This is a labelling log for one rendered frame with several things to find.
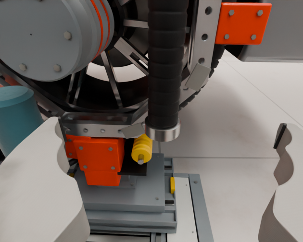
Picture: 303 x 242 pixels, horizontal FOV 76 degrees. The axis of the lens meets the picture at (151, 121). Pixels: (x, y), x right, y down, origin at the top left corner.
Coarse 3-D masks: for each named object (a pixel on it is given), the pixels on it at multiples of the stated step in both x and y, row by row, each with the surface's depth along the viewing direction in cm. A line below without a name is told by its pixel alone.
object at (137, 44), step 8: (136, 0) 56; (144, 0) 56; (128, 8) 54; (136, 8) 57; (144, 8) 57; (128, 16) 54; (136, 16) 58; (144, 16) 58; (128, 32) 61; (136, 32) 60; (144, 32) 60; (128, 40) 62; (136, 40) 62; (144, 40) 62; (112, 48) 63; (144, 48) 63; (112, 56) 65; (120, 56) 65; (136, 56) 64; (112, 64) 66; (120, 64) 66
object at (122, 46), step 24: (120, 0) 44; (192, 0) 43; (120, 24) 46; (144, 24) 46; (120, 48) 49; (144, 72) 52; (48, 96) 55; (72, 96) 58; (96, 96) 64; (120, 96) 56; (144, 96) 57
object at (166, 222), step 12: (168, 168) 96; (168, 180) 94; (168, 192) 88; (168, 204) 79; (96, 216) 78; (108, 216) 78; (120, 216) 78; (132, 216) 78; (144, 216) 78; (156, 216) 78; (168, 216) 78; (96, 228) 78; (108, 228) 78; (120, 228) 78; (132, 228) 77; (144, 228) 77; (156, 228) 77; (168, 228) 76
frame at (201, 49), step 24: (216, 0) 34; (192, 24) 40; (216, 24) 36; (192, 48) 39; (0, 72) 47; (192, 72) 41; (72, 120) 51; (96, 120) 53; (120, 120) 53; (144, 120) 48
